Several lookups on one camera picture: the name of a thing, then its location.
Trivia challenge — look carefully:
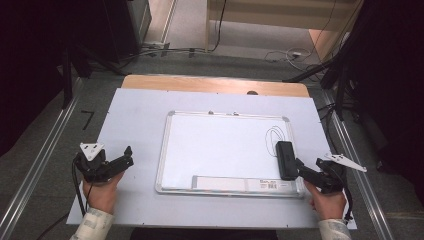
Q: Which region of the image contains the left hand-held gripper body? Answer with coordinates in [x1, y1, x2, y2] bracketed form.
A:
[73, 142, 118, 184]

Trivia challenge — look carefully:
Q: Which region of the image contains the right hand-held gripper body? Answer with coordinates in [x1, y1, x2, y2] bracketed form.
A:
[314, 152, 368, 195]

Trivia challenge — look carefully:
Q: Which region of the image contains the black whiteboard eraser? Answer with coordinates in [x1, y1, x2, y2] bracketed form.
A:
[275, 140, 300, 182]

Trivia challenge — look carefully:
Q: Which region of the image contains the person's right hand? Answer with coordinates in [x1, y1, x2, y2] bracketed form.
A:
[303, 179, 348, 222]

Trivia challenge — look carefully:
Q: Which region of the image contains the person's left hand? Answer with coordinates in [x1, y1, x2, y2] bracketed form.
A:
[82, 171, 125, 215]

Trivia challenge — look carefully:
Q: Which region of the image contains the large white table sheet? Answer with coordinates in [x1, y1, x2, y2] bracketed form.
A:
[66, 87, 358, 231]

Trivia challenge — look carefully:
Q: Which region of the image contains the black metal stand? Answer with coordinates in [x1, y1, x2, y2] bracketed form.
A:
[60, 42, 128, 110]

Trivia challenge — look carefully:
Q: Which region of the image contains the black tripod stand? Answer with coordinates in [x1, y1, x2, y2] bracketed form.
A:
[282, 0, 369, 122]

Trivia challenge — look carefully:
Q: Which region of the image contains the wooden table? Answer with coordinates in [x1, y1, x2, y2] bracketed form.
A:
[121, 74, 311, 99]

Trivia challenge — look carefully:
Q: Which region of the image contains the person's dark lap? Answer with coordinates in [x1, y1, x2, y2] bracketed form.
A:
[129, 227, 280, 240]

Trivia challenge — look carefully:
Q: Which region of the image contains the grey power strip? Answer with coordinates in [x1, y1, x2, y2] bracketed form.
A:
[142, 40, 171, 52]

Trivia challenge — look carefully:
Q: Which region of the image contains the dark curtain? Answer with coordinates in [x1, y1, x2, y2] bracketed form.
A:
[0, 0, 152, 158]
[328, 0, 424, 204]

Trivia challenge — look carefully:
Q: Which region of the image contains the light wooden furniture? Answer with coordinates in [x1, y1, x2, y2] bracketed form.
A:
[204, 0, 365, 62]

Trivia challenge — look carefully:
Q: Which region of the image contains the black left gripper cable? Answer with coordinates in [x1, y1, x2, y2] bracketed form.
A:
[35, 159, 89, 240]

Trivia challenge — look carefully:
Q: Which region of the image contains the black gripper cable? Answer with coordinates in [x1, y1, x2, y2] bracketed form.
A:
[35, 159, 89, 240]
[342, 186, 355, 224]

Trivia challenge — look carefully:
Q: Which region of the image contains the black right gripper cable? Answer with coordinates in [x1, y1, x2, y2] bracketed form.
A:
[342, 186, 355, 224]

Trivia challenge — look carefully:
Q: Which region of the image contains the aluminium floor rail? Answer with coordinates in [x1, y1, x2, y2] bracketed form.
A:
[0, 77, 85, 240]
[320, 89, 397, 240]

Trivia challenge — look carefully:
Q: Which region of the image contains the white whiteboard with metal frame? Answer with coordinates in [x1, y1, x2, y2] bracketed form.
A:
[154, 110, 306, 199]

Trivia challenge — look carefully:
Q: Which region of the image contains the white floor cable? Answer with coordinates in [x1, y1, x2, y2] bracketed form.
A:
[264, 47, 314, 65]

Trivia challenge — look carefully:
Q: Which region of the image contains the black floor cable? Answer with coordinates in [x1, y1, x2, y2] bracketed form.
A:
[119, 0, 229, 62]

